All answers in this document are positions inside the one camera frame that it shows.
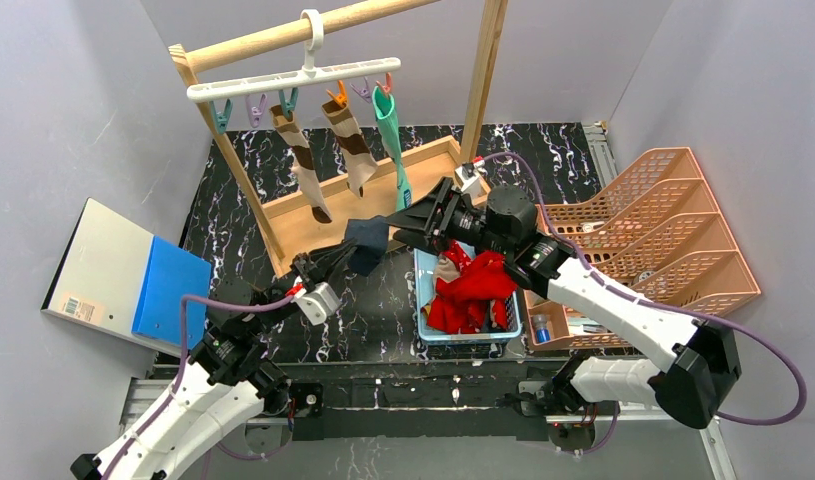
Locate peach plastic desk organizer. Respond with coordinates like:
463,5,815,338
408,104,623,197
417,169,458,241
546,147,761,316

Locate white plastic clip hanger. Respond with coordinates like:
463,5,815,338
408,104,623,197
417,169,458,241
187,9,401,103

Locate light blue perforated basket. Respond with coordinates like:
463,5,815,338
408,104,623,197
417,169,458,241
414,243,523,346

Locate beige brown sock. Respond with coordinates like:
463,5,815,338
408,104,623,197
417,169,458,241
322,100,378,198
269,104,332,224

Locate mint green patterned sock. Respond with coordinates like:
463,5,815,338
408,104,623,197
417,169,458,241
372,85,412,211

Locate lilac clothespin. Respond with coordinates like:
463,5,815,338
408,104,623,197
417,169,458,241
350,77,374,104
245,93,268,129

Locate red sock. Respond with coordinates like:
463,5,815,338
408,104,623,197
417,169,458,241
422,243,517,335

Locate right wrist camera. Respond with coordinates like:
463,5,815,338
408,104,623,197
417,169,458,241
454,156,485,201

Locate grey metal rail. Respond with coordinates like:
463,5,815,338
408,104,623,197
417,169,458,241
583,121,619,188

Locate beige sock in basket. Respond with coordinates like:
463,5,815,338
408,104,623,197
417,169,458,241
433,255,460,286

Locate lilac clothespin right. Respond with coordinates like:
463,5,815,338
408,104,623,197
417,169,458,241
350,77,374,104

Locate beige brown sock left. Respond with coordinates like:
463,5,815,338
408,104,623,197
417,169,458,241
269,104,332,224

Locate lilac clothespin left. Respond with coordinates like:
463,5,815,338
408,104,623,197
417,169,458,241
245,93,268,129

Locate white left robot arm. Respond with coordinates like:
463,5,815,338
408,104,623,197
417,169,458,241
70,239,357,479

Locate wooden drying rack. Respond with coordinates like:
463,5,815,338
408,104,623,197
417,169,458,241
168,1,508,275

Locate dark navy sock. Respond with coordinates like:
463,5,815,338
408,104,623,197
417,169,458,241
344,215,389,276

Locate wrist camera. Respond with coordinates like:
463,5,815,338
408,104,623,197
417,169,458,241
454,156,485,201
292,282,341,326

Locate blue capped bottle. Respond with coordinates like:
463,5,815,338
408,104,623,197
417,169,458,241
530,314,551,344

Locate orange clothespin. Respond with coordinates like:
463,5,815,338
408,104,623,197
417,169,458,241
327,80,349,108

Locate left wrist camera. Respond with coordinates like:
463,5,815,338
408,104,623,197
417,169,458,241
292,282,341,326

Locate coral clothespin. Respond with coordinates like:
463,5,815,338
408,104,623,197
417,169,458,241
376,72,392,97

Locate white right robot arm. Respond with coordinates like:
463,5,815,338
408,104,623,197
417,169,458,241
385,177,741,429

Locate teal clothespin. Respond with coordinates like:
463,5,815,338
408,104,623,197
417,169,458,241
209,99,233,135
278,87,299,120

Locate beige brown sock right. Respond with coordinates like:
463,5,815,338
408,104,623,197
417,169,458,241
322,100,378,198

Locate teal clothespin far left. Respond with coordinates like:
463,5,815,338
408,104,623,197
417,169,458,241
209,99,233,135

